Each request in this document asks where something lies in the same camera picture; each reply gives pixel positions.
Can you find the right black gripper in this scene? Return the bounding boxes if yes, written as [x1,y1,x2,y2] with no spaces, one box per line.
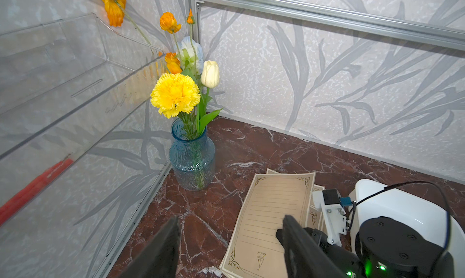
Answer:
[276,228,365,278]

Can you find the white plastic storage box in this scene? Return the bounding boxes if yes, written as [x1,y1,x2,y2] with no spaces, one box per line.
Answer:
[349,179,465,278]

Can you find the red pen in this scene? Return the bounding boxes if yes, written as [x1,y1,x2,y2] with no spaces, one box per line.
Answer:
[1,158,74,225]

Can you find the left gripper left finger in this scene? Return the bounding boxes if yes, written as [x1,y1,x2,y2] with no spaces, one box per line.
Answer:
[119,216,180,278]

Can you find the clear acrylic wall shelf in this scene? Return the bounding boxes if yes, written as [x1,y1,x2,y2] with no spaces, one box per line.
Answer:
[1,13,164,207]

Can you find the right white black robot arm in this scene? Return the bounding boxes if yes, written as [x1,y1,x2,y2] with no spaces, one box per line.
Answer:
[276,215,455,278]

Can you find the yellow orange artificial flowers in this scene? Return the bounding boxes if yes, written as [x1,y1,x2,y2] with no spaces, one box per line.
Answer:
[102,0,221,141]

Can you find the aluminium cage frame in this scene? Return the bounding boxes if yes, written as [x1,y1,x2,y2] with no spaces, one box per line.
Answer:
[190,0,465,51]

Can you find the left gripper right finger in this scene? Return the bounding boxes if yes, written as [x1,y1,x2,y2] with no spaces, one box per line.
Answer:
[282,215,345,278]

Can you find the blue glass vase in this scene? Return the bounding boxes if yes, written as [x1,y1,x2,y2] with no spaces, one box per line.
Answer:
[169,119,216,191]

